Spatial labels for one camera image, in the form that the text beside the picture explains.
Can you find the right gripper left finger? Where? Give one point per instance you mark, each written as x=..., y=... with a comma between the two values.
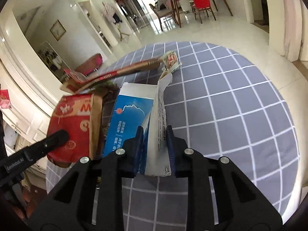
x=89, y=196

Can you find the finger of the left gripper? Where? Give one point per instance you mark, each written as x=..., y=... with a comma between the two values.
x=36, y=151

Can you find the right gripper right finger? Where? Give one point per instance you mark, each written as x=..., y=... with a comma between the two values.
x=220, y=195

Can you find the blue white carton box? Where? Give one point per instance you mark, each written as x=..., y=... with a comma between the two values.
x=141, y=105

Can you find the white clothes rack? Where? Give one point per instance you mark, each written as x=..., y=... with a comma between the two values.
x=53, y=61

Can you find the grey checked tablecloth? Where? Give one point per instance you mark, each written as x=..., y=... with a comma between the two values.
x=221, y=104

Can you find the red velvet bench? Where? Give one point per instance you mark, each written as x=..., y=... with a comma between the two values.
x=90, y=65

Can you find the coat rack with clothes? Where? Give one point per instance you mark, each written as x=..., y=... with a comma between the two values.
x=113, y=18

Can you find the wooden dining chair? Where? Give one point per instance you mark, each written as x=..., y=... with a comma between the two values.
x=163, y=13

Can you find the chair with red cover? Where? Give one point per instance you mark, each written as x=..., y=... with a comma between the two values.
x=202, y=6

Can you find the framed picture left wall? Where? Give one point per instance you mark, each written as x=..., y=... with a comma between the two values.
x=57, y=30

